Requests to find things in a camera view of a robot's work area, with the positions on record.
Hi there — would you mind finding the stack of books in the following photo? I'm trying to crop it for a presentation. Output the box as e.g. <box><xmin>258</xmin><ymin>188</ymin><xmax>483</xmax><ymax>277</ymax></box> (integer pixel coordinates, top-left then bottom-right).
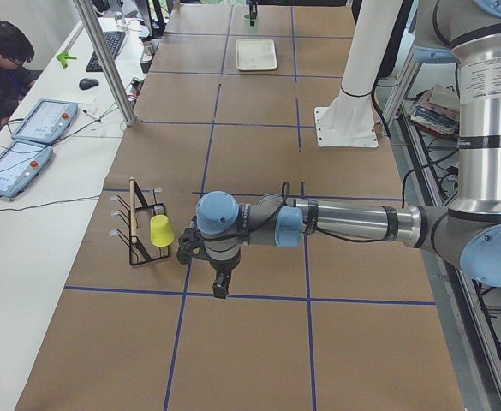
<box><xmin>409</xmin><ymin>85</ymin><xmax>460</xmax><ymax>135</ymax></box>

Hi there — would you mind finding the pale green cup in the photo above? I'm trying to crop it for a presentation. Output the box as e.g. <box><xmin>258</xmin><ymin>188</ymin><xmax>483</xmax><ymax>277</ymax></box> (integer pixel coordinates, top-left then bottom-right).
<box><xmin>245</xmin><ymin>15</ymin><xmax>258</xmax><ymax>27</ymax></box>

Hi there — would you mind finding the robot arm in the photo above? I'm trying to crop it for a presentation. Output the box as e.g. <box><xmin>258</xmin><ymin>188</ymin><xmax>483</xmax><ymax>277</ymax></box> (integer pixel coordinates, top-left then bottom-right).
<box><xmin>177</xmin><ymin>1</ymin><xmax>501</xmax><ymax>298</ymax></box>

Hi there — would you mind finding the upper teach pendant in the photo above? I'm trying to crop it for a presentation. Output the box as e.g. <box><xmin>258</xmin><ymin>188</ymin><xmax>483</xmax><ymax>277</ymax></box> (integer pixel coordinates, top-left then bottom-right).
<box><xmin>12</xmin><ymin>98</ymin><xmax>78</xmax><ymax>145</ymax></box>

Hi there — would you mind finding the white tray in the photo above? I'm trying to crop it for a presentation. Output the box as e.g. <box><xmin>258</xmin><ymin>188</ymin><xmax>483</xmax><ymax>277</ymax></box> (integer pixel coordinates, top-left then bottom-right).
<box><xmin>236</xmin><ymin>39</ymin><xmax>277</xmax><ymax>72</ymax></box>

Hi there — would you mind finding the metal cup on desk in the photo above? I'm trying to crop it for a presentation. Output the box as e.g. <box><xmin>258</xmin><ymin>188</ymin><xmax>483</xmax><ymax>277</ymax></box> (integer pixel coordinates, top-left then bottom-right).
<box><xmin>142</xmin><ymin>41</ymin><xmax>154</xmax><ymax>56</ymax></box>

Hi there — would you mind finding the yellow cup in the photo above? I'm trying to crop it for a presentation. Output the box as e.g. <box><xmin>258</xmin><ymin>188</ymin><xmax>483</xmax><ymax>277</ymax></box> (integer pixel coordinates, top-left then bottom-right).
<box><xmin>150</xmin><ymin>214</ymin><xmax>175</xmax><ymax>247</ymax></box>

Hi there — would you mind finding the green clamp tool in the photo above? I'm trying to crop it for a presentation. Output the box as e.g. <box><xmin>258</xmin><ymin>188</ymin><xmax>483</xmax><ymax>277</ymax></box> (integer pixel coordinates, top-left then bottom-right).
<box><xmin>56</xmin><ymin>50</ymin><xmax>77</xmax><ymax>69</ymax></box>

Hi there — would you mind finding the black marker pen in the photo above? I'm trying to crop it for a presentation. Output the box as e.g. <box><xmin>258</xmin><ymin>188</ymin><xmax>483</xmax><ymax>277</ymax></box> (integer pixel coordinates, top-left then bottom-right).
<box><xmin>82</xmin><ymin>109</ymin><xmax>101</xmax><ymax>122</ymax></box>

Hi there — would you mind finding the lower teach pendant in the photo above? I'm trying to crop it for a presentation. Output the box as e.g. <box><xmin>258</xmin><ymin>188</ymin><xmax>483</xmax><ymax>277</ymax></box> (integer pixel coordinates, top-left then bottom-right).
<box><xmin>0</xmin><ymin>140</ymin><xmax>53</xmax><ymax>198</ymax></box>

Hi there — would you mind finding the black computer mouse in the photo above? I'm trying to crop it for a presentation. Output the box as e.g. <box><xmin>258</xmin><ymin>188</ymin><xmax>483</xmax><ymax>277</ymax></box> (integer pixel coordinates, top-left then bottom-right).
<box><xmin>78</xmin><ymin>78</ymin><xmax>99</xmax><ymax>91</ymax></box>

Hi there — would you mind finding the teach pendant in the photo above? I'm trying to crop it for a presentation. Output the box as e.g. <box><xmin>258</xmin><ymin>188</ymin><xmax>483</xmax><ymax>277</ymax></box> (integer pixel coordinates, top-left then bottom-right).
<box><xmin>0</xmin><ymin>140</ymin><xmax>53</xmax><ymax>198</ymax></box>
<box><xmin>12</xmin><ymin>98</ymin><xmax>78</xmax><ymax>145</ymax></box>

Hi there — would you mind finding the wooden rack handle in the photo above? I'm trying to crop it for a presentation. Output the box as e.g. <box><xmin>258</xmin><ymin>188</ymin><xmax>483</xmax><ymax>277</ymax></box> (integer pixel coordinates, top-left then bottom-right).
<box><xmin>128</xmin><ymin>177</ymin><xmax>139</xmax><ymax>244</ymax></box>

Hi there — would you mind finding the black wire cup rack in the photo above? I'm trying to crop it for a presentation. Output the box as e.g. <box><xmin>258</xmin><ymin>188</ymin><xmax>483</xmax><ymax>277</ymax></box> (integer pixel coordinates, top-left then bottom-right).
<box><xmin>110</xmin><ymin>185</ymin><xmax>170</xmax><ymax>268</ymax></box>

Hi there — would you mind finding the black keyboard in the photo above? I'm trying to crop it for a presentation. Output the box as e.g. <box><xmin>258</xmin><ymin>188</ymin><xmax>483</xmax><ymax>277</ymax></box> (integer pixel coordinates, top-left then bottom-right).
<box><xmin>85</xmin><ymin>30</ymin><xmax>128</xmax><ymax>73</ymax></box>

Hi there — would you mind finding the aluminium frame post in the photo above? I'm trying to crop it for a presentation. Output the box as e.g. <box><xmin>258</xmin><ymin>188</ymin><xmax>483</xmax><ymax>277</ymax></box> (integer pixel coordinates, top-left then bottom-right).
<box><xmin>73</xmin><ymin>0</ymin><xmax>135</xmax><ymax>127</ymax></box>

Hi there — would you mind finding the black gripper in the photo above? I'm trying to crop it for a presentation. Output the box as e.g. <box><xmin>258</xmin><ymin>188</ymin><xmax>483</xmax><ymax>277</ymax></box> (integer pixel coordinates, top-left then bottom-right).
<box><xmin>247</xmin><ymin>0</ymin><xmax>258</xmax><ymax>17</ymax></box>
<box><xmin>211</xmin><ymin>256</ymin><xmax>238</xmax><ymax>299</ymax></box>

